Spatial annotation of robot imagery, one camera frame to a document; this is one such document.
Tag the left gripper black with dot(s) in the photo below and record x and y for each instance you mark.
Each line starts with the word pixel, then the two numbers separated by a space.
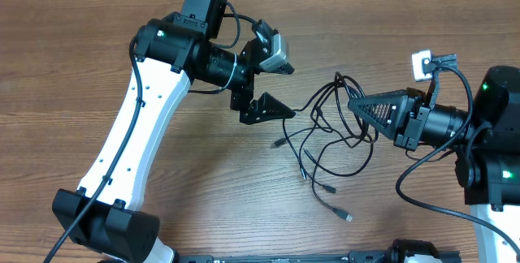
pixel 245 83

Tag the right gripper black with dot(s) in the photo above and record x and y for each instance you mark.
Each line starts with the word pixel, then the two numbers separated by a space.
pixel 412 121

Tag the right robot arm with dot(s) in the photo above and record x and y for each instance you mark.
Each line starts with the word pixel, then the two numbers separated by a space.
pixel 485 139

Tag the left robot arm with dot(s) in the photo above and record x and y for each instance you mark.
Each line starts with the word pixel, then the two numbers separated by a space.
pixel 167 55

